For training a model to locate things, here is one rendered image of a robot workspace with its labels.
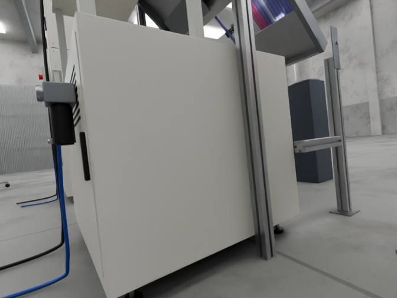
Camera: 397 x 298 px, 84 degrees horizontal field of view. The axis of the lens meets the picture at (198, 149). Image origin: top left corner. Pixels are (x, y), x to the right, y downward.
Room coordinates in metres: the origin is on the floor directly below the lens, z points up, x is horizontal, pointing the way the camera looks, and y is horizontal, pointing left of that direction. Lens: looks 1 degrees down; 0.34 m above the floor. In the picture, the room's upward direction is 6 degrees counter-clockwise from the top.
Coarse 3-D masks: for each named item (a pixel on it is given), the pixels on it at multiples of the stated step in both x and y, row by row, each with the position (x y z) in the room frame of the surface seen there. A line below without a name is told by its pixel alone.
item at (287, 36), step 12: (276, 24) 0.98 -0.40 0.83; (288, 24) 0.95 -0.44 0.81; (300, 24) 0.93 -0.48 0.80; (264, 36) 1.05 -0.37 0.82; (276, 36) 1.02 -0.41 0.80; (288, 36) 0.99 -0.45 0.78; (300, 36) 0.97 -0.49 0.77; (264, 48) 1.11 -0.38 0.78; (276, 48) 1.07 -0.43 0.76; (288, 48) 1.04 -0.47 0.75; (300, 48) 1.01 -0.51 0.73; (312, 48) 0.99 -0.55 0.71
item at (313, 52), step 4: (316, 48) 0.97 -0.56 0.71; (308, 52) 0.99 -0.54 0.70; (312, 52) 0.97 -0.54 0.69; (316, 52) 0.95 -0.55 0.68; (296, 56) 1.05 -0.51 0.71; (300, 56) 1.02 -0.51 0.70; (304, 56) 1.00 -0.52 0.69; (308, 56) 0.98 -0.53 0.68; (312, 56) 0.97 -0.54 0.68; (288, 60) 1.08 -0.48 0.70; (292, 60) 1.05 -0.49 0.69; (296, 60) 1.03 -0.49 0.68; (300, 60) 1.02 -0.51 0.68; (288, 64) 1.06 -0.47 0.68
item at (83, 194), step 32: (64, 0) 0.93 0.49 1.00; (96, 0) 0.95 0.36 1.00; (128, 0) 0.97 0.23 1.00; (192, 0) 0.58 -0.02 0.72; (64, 32) 0.99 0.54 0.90; (192, 32) 0.59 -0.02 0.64; (64, 64) 0.98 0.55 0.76; (64, 96) 0.48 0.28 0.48; (64, 128) 0.48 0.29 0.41; (64, 224) 0.61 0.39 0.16; (96, 224) 0.44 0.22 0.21; (32, 256) 0.77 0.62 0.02; (96, 256) 0.48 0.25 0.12; (32, 288) 0.58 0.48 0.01
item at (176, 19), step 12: (144, 0) 1.23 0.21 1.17; (156, 0) 1.19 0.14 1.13; (168, 0) 1.15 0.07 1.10; (180, 0) 1.12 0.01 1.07; (204, 0) 1.05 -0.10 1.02; (216, 0) 1.02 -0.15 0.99; (228, 0) 1.00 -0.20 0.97; (156, 12) 1.26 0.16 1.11; (168, 12) 1.22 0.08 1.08; (180, 12) 1.13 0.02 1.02; (204, 12) 1.06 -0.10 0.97; (216, 12) 1.08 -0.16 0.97; (168, 24) 1.23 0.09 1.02; (180, 24) 1.19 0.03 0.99; (204, 24) 1.16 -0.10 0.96
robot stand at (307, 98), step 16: (320, 80) 1.54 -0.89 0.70; (288, 96) 1.62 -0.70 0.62; (304, 96) 1.51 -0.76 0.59; (320, 96) 1.53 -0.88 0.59; (304, 112) 1.52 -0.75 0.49; (320, 112) 1.52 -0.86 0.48; (304, 128) 1.53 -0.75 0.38; (320, 128) 1.51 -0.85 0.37; (304, 160) 1.55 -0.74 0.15; (320, 160) 1.50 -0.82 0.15; (304, 176) 1.56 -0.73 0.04; (320, 176) 1.49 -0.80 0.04
